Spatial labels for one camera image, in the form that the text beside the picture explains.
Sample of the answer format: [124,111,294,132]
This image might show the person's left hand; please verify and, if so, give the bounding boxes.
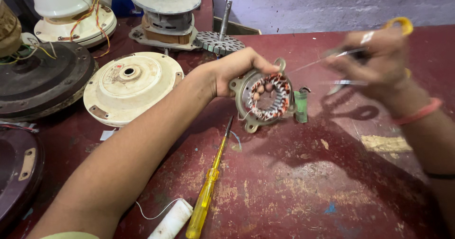
[209,47,281,101]

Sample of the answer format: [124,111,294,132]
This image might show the person's right hand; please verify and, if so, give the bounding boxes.
[323,28,413,101]

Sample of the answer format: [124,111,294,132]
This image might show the yellow handled scissors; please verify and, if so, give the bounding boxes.
[322,17,414,96]

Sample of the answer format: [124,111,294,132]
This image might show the motor stator with copper winding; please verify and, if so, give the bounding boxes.
[228,57,297,134]

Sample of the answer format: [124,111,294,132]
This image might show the pink wrist thread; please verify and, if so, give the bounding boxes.
[392,97,443,126]

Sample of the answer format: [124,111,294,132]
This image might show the rotor with steel shaft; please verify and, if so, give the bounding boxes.
[195,0,246,56]

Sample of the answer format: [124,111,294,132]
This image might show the grey fan motor assembly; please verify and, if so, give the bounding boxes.
[128,0,202,52]

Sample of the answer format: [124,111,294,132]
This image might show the cream fan motor cover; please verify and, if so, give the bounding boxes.
[83,52,185,128]

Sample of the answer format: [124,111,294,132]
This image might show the white thread spool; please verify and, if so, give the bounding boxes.
[147,199,193,239]

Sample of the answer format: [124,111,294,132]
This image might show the white thread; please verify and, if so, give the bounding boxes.
[135,198,185,220]

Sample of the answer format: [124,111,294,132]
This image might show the dark brown fan motor housing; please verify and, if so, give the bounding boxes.
[0,41,99,122]

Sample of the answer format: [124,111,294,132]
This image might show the brown wound coil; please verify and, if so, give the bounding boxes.
[0,0,23,58]

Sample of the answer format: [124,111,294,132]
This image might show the maroon fan motor cover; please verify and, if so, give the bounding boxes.
[0,124,45,229]

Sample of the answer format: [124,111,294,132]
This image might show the yellow handled screwdriver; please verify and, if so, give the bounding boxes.
[185,115,234,239]

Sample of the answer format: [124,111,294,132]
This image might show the white fan motor with wires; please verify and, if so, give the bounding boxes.
[30,0,117,48]

